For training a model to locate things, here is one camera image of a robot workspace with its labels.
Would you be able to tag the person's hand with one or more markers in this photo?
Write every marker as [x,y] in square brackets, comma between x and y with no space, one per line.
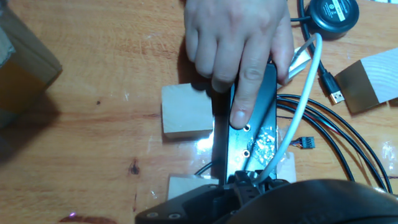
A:
[236,37]

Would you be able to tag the black docking station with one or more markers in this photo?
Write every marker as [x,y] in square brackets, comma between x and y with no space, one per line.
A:
[264,102]

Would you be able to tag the black round puck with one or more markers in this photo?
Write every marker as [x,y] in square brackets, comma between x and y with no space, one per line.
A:
[332,15]

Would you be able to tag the varnished wooden board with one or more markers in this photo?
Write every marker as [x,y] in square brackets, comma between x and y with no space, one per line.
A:
[93,46]

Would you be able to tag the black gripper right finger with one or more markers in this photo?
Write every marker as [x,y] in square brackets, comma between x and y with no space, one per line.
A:
[311,202]

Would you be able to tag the torn cardboard box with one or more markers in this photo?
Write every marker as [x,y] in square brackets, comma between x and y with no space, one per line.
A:
[28,68]

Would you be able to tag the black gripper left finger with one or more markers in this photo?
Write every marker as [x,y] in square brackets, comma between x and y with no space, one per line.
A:
[199,202]

